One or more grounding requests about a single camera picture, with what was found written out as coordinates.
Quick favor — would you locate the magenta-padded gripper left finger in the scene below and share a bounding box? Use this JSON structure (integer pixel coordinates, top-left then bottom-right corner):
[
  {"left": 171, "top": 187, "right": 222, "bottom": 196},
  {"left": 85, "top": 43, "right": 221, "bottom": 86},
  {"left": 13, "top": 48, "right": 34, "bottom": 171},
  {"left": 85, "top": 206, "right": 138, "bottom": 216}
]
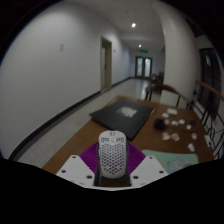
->
[{"left": 55, "top": 141, "right": 101, "bottom": 186}]

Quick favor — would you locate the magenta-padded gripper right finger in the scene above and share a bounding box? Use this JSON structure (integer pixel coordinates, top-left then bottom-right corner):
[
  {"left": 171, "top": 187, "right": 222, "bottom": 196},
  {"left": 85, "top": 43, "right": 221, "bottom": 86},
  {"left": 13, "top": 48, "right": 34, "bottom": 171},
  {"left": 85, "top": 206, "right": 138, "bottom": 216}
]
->
[{"left": 125, "top": 142, "right": 169, "bottom": 187}]

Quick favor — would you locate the white perforated computer mouse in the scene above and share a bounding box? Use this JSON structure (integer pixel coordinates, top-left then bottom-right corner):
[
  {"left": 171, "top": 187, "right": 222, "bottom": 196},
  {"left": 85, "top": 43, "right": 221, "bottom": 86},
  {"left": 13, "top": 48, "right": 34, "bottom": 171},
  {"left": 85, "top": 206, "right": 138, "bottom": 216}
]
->
[{"left": 97, "top": 130, "right": 129, "bottom": 179}]

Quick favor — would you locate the pale green printed mouse pad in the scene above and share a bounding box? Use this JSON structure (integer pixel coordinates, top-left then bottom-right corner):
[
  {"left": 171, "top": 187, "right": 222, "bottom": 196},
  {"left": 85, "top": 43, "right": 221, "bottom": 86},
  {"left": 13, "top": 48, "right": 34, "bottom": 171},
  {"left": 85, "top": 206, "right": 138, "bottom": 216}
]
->
[{"left": 142, "top": 148, "right": 200, "bottom": 175}]

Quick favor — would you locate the small black box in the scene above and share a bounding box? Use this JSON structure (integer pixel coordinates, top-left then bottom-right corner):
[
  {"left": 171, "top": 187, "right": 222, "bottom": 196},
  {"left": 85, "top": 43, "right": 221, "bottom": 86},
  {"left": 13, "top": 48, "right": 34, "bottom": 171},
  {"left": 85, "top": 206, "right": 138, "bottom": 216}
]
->
[{"left": 153, "top": 118, "right": 167, "bottom": 131}]

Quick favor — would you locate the black laptop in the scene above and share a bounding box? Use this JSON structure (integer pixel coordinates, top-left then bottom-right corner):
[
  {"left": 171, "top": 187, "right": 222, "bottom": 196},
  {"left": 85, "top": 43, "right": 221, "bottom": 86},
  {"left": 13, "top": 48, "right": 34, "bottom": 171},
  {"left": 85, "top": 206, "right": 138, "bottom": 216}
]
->
[{"left": 89, "top": 99, "right": 156, "bottom": 141}]

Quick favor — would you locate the wooden armchair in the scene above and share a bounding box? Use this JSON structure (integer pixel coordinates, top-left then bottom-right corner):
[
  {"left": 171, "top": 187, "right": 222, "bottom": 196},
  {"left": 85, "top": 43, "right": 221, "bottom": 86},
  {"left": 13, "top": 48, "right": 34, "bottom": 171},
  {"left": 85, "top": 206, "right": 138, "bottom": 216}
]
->
[{"left": 144, "top": 83, "right": 194, "bottom": 111}]

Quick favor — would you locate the black railing with wooden handrail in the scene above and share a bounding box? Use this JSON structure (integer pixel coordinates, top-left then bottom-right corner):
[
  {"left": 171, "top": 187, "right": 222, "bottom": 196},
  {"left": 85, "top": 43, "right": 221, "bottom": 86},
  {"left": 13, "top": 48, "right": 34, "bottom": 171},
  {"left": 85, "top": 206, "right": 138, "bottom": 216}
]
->
[{"left": 194, "top": 79, "right": 224, "bottom": 160}]

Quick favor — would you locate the wooden chair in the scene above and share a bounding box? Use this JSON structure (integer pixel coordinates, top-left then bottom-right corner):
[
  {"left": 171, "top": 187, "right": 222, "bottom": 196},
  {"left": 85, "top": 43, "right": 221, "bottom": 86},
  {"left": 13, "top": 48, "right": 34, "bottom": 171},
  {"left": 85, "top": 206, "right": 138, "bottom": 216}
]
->
[{"left": 149, "top": 71, "right": 165, "bottom": 84}]

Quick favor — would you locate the glass double door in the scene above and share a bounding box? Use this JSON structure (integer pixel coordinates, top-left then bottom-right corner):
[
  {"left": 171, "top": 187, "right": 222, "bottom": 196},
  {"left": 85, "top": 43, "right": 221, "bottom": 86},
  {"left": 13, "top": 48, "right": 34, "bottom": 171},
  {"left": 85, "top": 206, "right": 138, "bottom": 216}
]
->
[{"left": 134, "top": 56, "right": 154, "bottom": 79}]

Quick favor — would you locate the dark window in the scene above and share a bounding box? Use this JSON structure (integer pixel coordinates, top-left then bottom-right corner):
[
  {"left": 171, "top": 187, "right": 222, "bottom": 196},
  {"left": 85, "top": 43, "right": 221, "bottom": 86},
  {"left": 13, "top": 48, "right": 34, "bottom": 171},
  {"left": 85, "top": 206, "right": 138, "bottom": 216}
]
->
[{"left": 198, "top": 48, "right": 223, "bottom": 118}]

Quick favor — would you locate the wooden side door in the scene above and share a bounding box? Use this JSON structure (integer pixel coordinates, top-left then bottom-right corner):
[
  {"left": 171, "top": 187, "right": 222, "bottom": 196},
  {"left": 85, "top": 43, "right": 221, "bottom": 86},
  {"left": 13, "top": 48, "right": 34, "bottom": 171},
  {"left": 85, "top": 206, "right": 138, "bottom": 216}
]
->
[{"left": 100, "top": 36, "right": 113, "bottom": 91}]

